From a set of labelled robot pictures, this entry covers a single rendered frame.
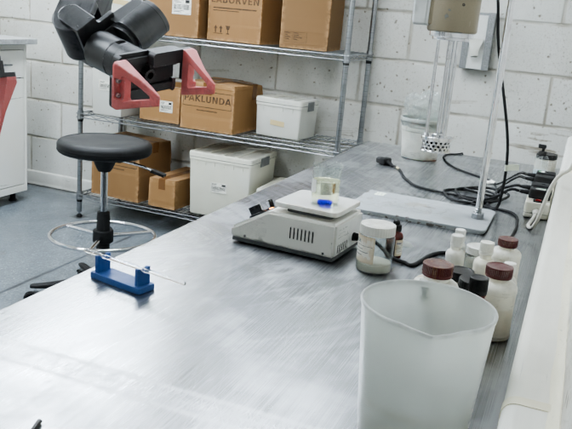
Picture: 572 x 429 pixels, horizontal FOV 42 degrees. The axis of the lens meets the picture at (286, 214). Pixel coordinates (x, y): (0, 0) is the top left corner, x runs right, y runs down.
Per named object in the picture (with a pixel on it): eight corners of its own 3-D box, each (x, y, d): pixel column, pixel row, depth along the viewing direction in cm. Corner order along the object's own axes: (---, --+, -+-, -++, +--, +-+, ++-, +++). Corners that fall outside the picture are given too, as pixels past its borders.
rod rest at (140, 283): (88, 277, 110) (89, 254, 109) (105, 271, 113) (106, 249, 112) (138, 295, 105) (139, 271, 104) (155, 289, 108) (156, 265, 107)
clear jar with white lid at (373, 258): (377, 262, 129) (382, 217, 127) (397, 273, 124) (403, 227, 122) (348, 265, 126) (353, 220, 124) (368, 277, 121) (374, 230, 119)
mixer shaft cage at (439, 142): (416, 151, 159) (431, 31, 153) (422, 146, 165) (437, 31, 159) (448, 155, 157) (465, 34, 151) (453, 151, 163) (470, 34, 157)
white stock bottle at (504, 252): (510, 284, 123) (518, 235, 121) (519, 294, 119) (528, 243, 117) (481, 283, 123) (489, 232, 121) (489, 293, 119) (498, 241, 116)
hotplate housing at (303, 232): (229, 241, 133) (231, 197, 131) (263, 225, 145) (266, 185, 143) (345, 267, 124) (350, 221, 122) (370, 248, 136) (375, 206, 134)
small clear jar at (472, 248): (464, 278, 124) (469, 248, 123) (460, 270, 129) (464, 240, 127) (492, 281, 124) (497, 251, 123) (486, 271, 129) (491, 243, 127)
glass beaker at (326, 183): (328, 212, 125) (333, 165, 123) (302, 205, 128) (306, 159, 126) (347, 207, 130) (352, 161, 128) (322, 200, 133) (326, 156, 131)
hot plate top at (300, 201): (272, 205, 129) (272, 200, 128) (301, 193, 139) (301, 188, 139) (336, 219, 124) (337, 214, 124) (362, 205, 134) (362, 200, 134)
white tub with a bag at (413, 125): (398, 160, 226) (407, 88, 220) (393, 151, 239) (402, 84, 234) (445, 164, 225) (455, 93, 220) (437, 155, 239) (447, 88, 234)
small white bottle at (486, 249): (480, 300, 115) (489, 246, 113) (464, 292, 118) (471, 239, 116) (494, 296, 117) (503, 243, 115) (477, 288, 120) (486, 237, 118)
